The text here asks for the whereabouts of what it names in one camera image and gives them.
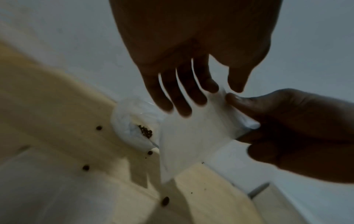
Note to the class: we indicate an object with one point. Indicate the clear zip plastic bag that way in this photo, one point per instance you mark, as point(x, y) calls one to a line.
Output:
point(55, 186)
point(193, 140)

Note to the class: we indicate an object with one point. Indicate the person's right hand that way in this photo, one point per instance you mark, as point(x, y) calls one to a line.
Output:
point(304, 131)

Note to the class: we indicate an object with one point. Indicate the person's left hand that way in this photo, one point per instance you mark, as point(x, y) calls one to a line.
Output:
point(193, 28)

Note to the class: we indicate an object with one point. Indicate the translucent plastic bowl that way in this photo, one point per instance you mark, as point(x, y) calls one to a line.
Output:
point(124, 122)

